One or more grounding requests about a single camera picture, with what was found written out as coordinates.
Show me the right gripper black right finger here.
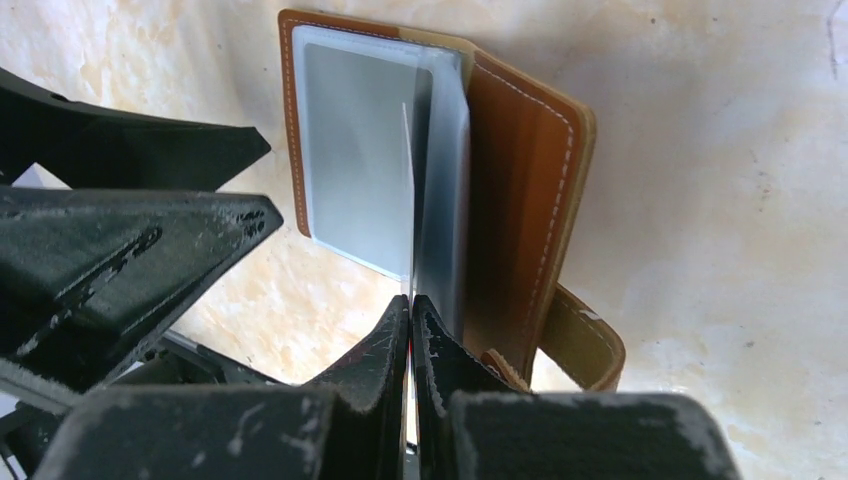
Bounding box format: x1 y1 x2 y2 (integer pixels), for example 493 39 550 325
411 295 739 479

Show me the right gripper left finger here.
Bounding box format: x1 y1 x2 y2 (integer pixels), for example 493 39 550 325
36 295 410 479

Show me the brown leather card holder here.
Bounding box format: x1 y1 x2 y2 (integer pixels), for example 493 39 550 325
278 8 626 391

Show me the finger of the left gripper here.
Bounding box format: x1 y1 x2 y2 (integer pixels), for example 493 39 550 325
1 70 271 192

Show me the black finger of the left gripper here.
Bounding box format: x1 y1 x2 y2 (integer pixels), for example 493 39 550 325
1 187 283 406

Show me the black credit card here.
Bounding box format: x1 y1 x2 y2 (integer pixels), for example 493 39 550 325
303 43 429 280

